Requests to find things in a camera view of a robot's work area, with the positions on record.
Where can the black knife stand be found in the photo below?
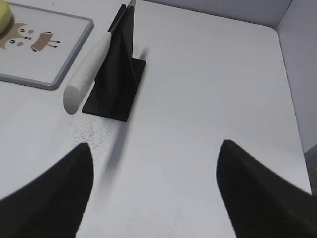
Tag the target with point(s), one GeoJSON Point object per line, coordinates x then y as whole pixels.
{"type": "Point", "coordinates": [119, 76]}

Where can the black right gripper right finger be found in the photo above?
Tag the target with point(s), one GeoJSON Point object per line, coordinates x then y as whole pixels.
{"type": "Point", "coordinates": [259, 203]}

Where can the yellow plastic banana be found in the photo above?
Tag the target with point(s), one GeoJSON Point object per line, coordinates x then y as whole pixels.
{"type": "Point", "coordinates": [5, 15]}

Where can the knife with white handle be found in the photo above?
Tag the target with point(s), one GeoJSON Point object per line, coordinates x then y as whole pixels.
{"type": "Point", "coordinates": [86, 72]}

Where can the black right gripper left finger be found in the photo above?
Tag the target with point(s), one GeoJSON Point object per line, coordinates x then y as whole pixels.
{"type": "Point", "coordinates": [53, 204]}

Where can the white grey-rimmed cutting board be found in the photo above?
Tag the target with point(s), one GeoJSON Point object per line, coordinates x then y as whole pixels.
{"type": "Point", "coordinates": [39, 46]}

